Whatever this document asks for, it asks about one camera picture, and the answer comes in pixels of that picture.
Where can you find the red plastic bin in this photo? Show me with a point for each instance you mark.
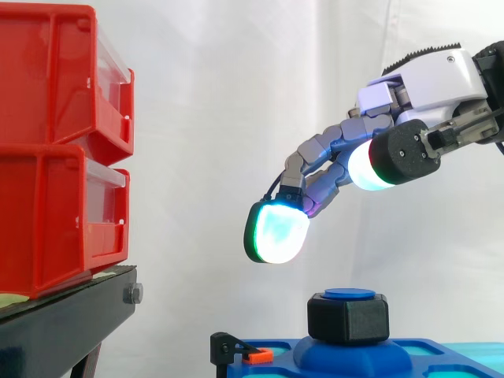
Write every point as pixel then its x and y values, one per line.
pixel 39 78
pixel 43 220

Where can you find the white and grey robot hand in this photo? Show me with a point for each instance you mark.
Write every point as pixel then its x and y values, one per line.
pixel 433 78

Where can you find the black metal stand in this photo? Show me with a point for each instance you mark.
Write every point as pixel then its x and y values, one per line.
pixel 59 330

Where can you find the black hex nut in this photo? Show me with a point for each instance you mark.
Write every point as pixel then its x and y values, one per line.
pixel 346 317

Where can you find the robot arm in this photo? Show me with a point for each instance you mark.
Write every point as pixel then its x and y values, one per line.
pixel 493 63

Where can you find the black and orange clip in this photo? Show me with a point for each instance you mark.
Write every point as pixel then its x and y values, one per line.
pixel 222 348

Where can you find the blue plate with square hollows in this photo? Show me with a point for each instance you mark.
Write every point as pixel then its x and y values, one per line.
pixel 346 360

